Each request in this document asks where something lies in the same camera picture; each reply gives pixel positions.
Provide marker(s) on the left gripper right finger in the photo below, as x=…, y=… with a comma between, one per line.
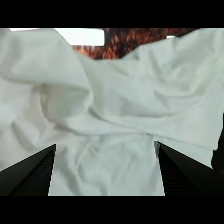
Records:
x=190, y=176

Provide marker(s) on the white garment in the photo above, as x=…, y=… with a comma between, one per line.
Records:
x=133, y=100

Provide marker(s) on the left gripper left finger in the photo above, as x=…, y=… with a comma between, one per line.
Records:
x=26, y=176

